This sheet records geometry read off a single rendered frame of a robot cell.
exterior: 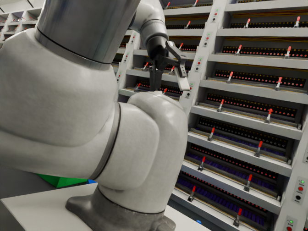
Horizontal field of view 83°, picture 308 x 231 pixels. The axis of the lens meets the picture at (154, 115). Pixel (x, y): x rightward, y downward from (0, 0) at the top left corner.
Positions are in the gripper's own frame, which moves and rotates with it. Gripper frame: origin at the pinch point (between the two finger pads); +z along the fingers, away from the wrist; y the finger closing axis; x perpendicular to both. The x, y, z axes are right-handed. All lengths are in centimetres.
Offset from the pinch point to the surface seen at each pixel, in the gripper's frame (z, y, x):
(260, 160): 26, 24, -63
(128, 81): -64, 95, -28
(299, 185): 41, 13, -69
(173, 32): -82, 48, -55
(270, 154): 25, 22, -72
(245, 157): 24, 29, -60
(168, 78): -44, 57, -45
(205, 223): 55, 57, -41
